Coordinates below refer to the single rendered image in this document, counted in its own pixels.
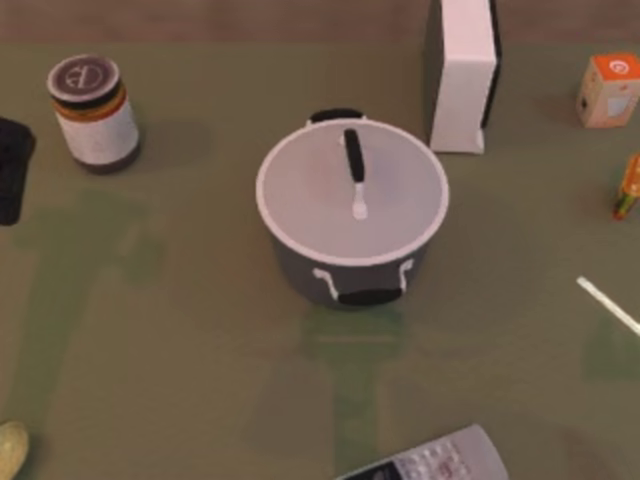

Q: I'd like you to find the glass jar with dark lid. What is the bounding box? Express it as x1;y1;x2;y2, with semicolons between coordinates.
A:
46;53;142;176

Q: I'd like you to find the grey kitchen pot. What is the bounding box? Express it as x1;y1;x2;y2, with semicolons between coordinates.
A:
267;107;429;312

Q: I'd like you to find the tall white box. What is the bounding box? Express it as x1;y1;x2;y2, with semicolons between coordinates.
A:
423;0;504;156

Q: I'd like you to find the grey calculator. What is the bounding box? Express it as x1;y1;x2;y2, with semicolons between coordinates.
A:
333;423;513;480

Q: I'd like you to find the white thin stick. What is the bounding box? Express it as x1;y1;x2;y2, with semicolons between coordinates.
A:
576;276;640;337

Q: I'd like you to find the orange and green small toy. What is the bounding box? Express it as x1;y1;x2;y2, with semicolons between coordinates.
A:
612;154;640;221

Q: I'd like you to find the black keypad device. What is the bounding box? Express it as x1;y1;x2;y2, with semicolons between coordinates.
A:
0;117;38;227

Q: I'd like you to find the orange and white small carton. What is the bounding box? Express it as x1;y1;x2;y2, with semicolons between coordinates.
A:
574;53;640;129

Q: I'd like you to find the yellowish rounded object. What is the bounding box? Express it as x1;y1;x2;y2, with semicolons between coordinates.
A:
0;420;30;480

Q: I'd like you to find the silver pot lid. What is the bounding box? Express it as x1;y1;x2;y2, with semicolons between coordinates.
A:
255;118;450;267

